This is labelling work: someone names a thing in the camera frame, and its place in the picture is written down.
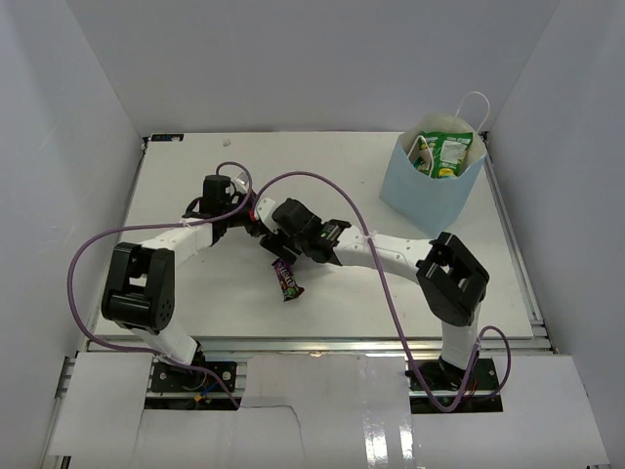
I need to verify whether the green Fox's candy packet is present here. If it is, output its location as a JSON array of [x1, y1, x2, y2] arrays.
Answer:
[[407, 132, 474, 179]]

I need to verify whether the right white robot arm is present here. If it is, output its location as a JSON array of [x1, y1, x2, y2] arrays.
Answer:
[[254, 197, 489, 390]]

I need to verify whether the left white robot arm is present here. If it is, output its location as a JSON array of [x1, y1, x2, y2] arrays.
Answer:
[[101, 174, 254, 390]]

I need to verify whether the light blue paper bag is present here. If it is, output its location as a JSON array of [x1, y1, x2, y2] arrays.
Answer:
[[380, 98, 487, 236]]

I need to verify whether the purple M&M's packet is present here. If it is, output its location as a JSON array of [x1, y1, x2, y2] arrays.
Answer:
[[272, 258, 305, 302]]

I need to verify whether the white front cover board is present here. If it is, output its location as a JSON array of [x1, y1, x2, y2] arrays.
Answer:
[[49, 353, 608, 468]]

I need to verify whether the aluminium table frame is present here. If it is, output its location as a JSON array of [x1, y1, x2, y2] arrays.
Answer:
[[41, 130, 556, 460]]

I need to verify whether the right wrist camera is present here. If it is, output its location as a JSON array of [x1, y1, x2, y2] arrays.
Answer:
[[253, 197, 278, 233]]

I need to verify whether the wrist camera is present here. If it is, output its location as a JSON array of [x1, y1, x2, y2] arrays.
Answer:
[[231, 171, 251, 194], [253, 197, 278, 233]]

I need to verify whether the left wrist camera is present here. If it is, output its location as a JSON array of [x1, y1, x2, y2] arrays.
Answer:
[[231, 171, 251, 194]]

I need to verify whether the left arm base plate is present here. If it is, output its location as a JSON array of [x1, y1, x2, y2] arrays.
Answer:
[[149, 360, 238, 398]]

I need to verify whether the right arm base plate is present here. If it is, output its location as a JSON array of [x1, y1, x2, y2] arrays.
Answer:
[[419, 359, 499, 392]]

